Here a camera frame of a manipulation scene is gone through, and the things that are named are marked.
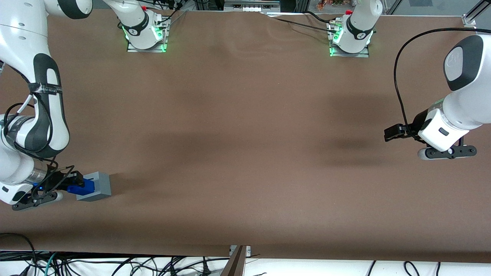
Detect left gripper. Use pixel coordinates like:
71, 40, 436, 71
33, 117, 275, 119
385, 108, 469, 152

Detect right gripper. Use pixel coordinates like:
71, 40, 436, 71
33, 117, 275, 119
0, 171, 84, 204

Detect blue plastic part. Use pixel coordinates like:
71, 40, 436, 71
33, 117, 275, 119
67, 178, 96, 194

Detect gray cube base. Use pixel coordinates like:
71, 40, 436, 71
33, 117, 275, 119
76, 171, 112, 202

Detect brown table cover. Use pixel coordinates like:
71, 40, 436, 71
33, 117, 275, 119
0, 7, 491, 263

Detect aluminium profile beam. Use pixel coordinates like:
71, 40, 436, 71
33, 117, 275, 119
221, 245, 252, 276

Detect white power strip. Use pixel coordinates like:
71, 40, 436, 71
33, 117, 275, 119
224, 2, 280, 13

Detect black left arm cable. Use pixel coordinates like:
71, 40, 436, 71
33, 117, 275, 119
393, 27, 491, 139

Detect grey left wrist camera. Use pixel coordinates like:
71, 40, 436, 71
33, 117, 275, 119
417, 145, 477, 161

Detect black looped floor cable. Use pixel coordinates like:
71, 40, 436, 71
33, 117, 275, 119
0, 232, 38, 276

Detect teal cable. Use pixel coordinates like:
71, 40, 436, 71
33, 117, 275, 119
43, 251, 59, 276

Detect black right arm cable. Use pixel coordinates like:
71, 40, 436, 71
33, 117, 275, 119
2, 92, 60, 171

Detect black floor cable bundle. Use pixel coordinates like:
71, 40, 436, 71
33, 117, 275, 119
58, 255, 231, 276

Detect black cable to arm base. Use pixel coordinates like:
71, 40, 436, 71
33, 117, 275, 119
305, 11, 338, 26
263, 13, 338, 34

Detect black base connector cables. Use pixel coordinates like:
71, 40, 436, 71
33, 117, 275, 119
153, 0, 188, 28

